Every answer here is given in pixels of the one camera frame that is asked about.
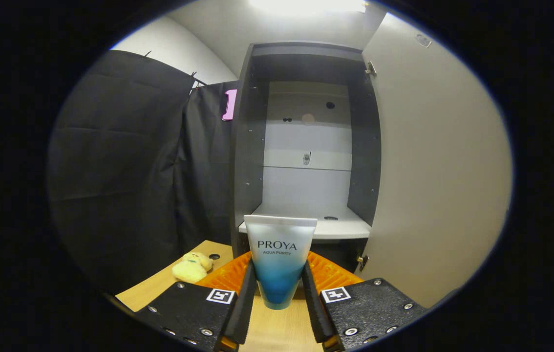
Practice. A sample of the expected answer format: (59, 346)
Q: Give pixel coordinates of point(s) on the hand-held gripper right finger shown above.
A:
(370, 308)

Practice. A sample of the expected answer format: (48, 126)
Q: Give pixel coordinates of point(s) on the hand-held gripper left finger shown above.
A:
(189, 313)

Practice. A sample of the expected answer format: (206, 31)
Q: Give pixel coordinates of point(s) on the blue and white tube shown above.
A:
(279, 264)

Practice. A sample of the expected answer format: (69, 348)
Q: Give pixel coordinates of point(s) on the beige cabinet door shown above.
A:
(438, 171)

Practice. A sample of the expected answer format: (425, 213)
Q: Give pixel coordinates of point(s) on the yellow plush toy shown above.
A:
(191, 268)

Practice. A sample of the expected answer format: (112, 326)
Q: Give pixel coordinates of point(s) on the black backdrop cloth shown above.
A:
(120, 171)

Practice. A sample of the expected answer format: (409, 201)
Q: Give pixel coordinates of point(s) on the large ceiling light panel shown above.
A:
(306, 6)

